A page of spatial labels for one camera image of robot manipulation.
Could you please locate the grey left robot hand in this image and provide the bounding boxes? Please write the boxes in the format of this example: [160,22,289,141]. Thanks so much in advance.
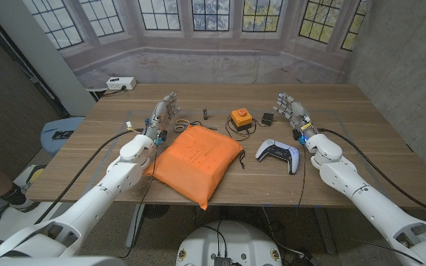
[143,91,181,141]

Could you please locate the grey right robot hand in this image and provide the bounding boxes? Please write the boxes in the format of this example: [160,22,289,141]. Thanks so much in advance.
[272,92,320,140]

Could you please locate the orange box red button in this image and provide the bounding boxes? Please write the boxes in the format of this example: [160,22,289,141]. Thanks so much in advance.
[230,108,254,132]

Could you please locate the orange fabric pouch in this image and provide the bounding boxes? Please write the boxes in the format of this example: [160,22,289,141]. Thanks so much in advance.
[144,124,244,211]

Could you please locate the flat black device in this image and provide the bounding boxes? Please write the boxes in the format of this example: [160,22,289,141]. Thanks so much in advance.
[51,129,75,140]

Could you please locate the white black game controller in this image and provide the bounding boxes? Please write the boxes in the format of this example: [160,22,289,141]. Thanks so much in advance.
[254,138,300,175]

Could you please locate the white power strip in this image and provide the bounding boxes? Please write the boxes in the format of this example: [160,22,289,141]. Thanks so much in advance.
[105,76,138,92]

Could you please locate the printed window backdrop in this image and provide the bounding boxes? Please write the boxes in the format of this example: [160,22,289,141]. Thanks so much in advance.
[20,0,373,90]

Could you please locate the light blue stool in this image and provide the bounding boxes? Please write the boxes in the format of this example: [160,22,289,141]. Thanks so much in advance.
[40,116,85,157]

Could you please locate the grey table leg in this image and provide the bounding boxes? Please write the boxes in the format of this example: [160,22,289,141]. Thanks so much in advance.
[312,206,338,255]
[125,203,146,248]

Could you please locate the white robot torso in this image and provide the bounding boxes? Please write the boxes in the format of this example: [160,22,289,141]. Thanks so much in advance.
[175,220,283,266]

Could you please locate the white floor platform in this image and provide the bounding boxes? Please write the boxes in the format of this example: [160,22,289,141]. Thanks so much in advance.
[0,173,64,243]

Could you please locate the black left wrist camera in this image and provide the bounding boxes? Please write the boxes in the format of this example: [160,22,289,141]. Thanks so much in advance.
[155,129,169,146]

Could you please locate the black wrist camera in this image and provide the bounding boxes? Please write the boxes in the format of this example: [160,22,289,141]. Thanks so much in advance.
[155,129,169,146]
[291,128,307,146]

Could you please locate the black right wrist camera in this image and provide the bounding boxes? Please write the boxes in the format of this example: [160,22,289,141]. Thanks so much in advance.
[291,128,307,146]

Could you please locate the tan handled scissors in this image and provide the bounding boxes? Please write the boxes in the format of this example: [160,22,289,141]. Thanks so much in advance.
[173,117,199,134]

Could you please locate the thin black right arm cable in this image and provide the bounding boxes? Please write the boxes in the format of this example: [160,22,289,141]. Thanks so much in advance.
[297,143,307,208]

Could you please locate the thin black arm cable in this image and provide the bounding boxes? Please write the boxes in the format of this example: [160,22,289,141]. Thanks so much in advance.
[297,143,307,208]
[118,143,159,259]

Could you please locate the black button box cable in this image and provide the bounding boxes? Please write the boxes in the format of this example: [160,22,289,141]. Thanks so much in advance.
[224,115,270,143]

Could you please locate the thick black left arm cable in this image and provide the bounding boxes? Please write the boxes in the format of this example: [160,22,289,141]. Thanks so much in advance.
[34,128,144,225]

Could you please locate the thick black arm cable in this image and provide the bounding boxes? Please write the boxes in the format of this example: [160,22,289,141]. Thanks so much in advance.
[317,127,426,219]
[34,128,144,225]

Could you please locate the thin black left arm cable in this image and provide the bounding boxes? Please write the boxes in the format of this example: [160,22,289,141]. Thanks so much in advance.
[118,143,159,259]

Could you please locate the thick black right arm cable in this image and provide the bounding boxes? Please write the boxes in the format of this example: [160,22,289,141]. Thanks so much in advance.
[317,127,426,219]

